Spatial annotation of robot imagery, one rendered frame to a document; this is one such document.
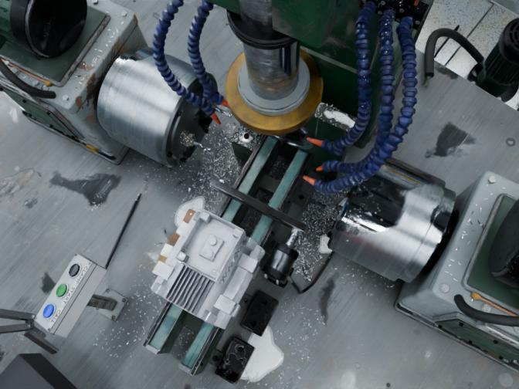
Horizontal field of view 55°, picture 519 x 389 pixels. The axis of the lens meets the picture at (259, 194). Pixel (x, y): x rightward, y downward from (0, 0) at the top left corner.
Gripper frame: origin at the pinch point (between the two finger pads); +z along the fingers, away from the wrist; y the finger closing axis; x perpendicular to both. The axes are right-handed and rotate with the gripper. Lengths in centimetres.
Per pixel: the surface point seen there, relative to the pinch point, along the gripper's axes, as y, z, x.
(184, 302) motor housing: 24.1, 14.0, -16.1
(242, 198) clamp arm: 51, 12, -23
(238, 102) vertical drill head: 45, -8, -47
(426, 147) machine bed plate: 95, 46, -44
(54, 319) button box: 13.5, -2.2, 4.6
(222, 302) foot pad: 27.5, 20.2, -20.0
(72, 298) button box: 18.3, -2.1, 1.7
